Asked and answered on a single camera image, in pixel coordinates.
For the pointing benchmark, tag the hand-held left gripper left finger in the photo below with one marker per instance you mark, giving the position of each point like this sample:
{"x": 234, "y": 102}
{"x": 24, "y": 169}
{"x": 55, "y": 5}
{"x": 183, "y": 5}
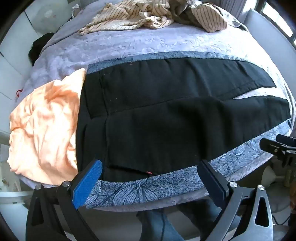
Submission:
{"x": 86, "y": 185}

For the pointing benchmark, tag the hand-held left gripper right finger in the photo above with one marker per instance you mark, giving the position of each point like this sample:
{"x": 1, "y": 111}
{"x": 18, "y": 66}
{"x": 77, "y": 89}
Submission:
{"x": 211, "y": 183}

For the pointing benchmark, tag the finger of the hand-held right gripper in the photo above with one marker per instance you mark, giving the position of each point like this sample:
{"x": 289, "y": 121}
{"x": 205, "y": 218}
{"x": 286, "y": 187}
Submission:
{"x": 270, "y": 144}

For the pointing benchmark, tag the black pants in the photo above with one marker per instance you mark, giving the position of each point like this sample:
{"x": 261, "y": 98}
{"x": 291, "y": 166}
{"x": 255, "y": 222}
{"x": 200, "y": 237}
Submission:
{"x": 150, "y": 120}

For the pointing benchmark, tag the white floor fan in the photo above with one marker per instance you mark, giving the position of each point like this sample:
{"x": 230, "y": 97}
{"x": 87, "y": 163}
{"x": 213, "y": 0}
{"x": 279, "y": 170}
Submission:
{"x": 272, "y": 176}

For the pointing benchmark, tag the person's legs in jeans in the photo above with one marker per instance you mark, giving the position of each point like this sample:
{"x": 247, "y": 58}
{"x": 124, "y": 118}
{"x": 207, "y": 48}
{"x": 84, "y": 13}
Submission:
{"x": 159, "y": 227}

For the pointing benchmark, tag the peach orange cloth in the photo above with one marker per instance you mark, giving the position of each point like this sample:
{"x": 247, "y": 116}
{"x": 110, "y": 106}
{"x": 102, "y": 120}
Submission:
{"x": 41, "y": 129}

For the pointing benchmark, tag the grey headboard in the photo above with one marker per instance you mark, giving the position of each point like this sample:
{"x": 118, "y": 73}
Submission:
{"x": 268, "y": 51}

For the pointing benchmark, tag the window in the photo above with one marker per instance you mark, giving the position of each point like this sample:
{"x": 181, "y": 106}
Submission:
{"x": 277, "y": 14}

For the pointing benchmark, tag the grey curtain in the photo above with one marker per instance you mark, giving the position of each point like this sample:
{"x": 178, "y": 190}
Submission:
{"x": 232, "y": 8}

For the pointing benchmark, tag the white wardrobe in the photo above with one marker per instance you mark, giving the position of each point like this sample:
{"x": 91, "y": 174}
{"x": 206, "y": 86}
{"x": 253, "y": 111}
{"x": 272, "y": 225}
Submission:
{"x": 16, "y": 51}

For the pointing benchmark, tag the dark olive cloth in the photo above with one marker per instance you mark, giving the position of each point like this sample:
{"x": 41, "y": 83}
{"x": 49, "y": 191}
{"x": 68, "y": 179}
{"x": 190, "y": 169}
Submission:
{"x": 185, "y": 16}

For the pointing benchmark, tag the beige striped cloth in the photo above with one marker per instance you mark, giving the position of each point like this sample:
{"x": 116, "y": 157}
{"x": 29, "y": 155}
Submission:
{"x": 120, "y": 20}

